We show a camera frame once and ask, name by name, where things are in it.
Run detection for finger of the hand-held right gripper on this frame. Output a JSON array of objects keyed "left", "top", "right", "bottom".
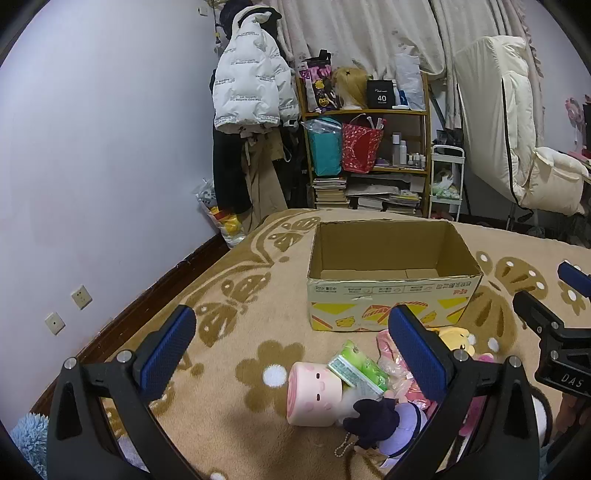
[
  {"left": 512, "top": 291, "right": 565, "bottom": 341},
  {"left": 557, "top": 261, "right": 591, "bottom": 298}
]

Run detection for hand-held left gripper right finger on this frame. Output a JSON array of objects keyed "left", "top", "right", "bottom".
[{"left": 385, "top": 304, "right": 541, "bottom": 480}]

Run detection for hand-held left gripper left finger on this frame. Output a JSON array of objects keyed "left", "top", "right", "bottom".
[{"left": 46, "top": 305, "right": 204, "bottom": 480}]

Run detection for pink plastic packet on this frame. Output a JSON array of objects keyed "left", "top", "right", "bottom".
[{"left": 376, "top": 330, "right": 437, "bottom": 409}]

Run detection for yellow bear plush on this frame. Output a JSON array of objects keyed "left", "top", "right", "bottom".
[{"left": 427, "top": 327, "right": 476, "bottom": 357}]

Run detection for green tissue pack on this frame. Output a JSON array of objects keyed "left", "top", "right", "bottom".
[{"left": 327, "top": 340, "right": 389, "bottom": 398}]

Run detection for printed cardboard box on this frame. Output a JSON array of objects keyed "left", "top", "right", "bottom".
[{"left": 307, "top": 220, "right": 483, "bottom": 332}]

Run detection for purple plush doll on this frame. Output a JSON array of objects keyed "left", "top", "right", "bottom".
[{"left": 342, "top": 390, "right": 432, "bottom": 469}]

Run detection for pink plush toy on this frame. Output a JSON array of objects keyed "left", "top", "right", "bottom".
[{"left": 457, "top": 353, "right": 495, "bottom": 437}]

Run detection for pink cylinder pig plush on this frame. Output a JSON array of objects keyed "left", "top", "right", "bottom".
[{"left": 286, "top": 361, "right": 345, "bottom": 426}]

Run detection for person's right hand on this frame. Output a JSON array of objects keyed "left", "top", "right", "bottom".
[{"left": 555, "top": 396, "right": 591, "bottom": 433}]

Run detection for tan floral blanket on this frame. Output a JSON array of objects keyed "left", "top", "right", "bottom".
[{"left": 32, "top": 208, "right": 591, "bottom": 480}]

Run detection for clear bag of toys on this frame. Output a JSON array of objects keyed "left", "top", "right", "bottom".
[{"left": 196, "top": 179, "right": 245, "bottom": 247}]

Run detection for white rolling cart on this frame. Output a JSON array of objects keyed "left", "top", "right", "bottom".
[{"left": 428, "top": 145, "right": 465, "bottom": 221}]

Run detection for pile of magazines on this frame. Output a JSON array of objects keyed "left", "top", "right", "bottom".
[{"left": 346, "top": 175, "right": 423, "bottom": 215}]

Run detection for pink desk fan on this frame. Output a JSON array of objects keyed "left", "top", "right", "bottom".
[{"left": 564, "top": 97, "right": 591, "bottom": 158}]

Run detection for blue fluffy cloth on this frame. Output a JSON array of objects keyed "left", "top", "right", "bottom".
[{"left": 10, "top": 413, "right": 49, "bottom": 478}]

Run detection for stack of books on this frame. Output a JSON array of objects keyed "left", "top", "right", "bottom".
[{"left": 313, "top": 176, "right": 349, "bottom": 209}]

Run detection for cream folded quilt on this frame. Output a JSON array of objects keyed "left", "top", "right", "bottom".
[{"left": 455, "top": 36, "right": 591, "bottom": 215}]

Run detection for dark hanging coat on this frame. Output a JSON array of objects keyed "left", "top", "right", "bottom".
[{"left": 212, "top": 124, "right": 252, "bottom": 215}]

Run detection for khaki hanging garment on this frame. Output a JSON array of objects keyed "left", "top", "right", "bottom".
[{"left": 240, "top": 134, "right": 287, "bottom": 232}]

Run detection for wooden shelf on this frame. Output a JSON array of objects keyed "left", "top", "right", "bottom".
[{"left": 295, "top": 69, "right": 432, "bottom": 217}]

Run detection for red gift bag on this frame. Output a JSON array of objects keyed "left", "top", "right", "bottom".
[{"left": 342, "top": 114, "right": 385, "bottom": 174}]

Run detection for black hanging clothes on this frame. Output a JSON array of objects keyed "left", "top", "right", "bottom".
[{"left": 272, "top": 124, "right": 311, "bottom": 209}]

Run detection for teal bag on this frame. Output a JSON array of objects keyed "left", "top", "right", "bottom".
[{"left": 302, "top": 117, "right": 345, "bottom": 177}]

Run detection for black gift box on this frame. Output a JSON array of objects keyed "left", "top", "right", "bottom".
[{"left": 367, "top": 79, "right": 398, "bottom": 110}]

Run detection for white plastic bag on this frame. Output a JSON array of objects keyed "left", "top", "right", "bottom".
[{"left": 394, "top": 53, "right": 426, "bottom": 112}]

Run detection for blonde wig head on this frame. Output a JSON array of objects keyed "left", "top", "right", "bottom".
[{"left": 333, "top": 66, "right": 374, "bottom": 110}]

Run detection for purple printed packet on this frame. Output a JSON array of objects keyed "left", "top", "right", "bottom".
[{"left": 299, "top": 51, "right": 334, "bottom": 112}]

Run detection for white puffer jacket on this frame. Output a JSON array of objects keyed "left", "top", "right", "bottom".
[{"left": 213, "top": 9, "right": 300, "bottom": 134}]

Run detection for beige curtains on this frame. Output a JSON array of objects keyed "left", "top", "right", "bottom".
[{"left": 277, "top": 0, "right": 546, "bottom": 86}]

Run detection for black hat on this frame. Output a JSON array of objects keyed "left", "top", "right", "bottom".
[{"left": 219, "top": 0, "right": 282, "bottom": 29}]

